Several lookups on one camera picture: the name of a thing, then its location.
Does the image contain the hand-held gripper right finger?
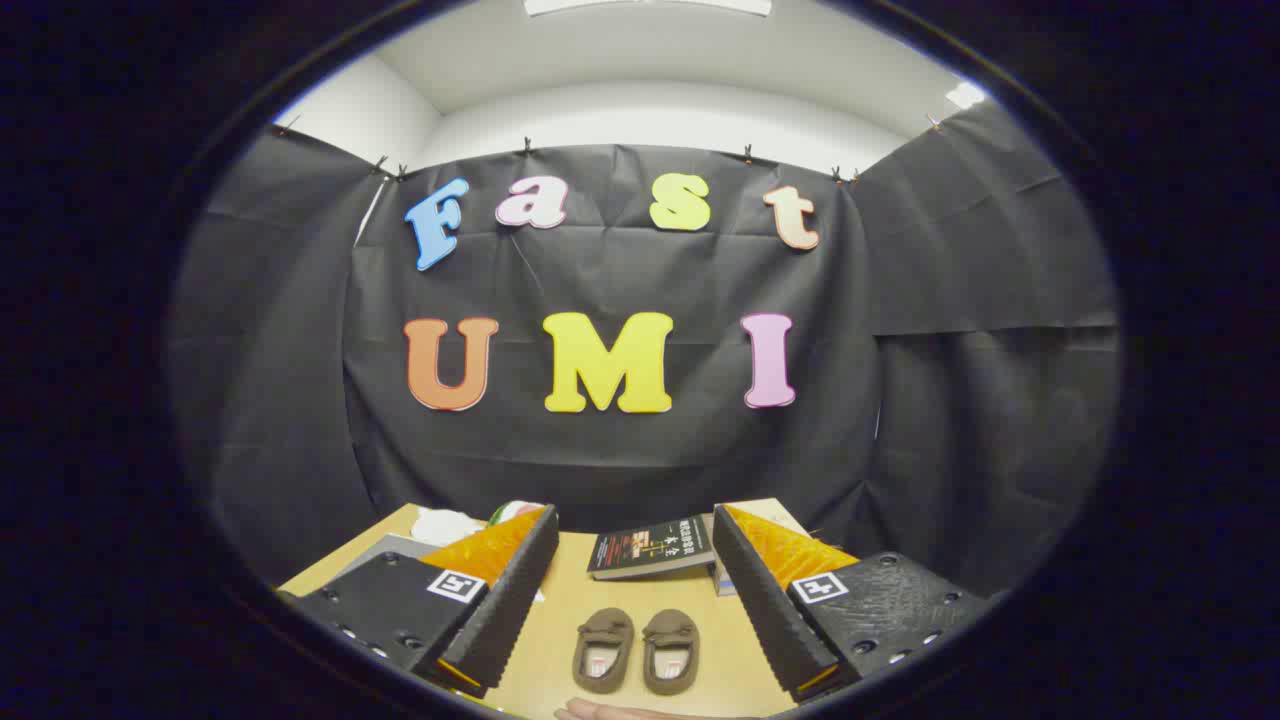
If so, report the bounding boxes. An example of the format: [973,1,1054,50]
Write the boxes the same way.
[712,504,993,704]

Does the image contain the black backdrop cloth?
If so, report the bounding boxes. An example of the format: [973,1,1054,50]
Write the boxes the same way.
[165,100,1121,591]

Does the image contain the brown fuzzy slipper shoe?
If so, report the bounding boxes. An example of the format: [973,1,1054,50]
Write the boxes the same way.
[572,607,636,695]
[641,608,701,697]

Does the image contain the black cover book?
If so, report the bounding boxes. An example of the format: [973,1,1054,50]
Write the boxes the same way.
[586,515,717,582]

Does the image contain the white plush toy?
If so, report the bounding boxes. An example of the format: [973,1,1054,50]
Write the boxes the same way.
[410,508,488,548]

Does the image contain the ceiling light panel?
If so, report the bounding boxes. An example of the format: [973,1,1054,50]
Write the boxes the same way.
[524,0,773,17]

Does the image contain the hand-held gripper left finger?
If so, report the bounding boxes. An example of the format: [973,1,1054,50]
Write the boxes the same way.
[278,505,560,700]

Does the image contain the beige cover book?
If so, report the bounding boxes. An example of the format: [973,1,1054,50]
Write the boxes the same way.
[700,498,809,541]

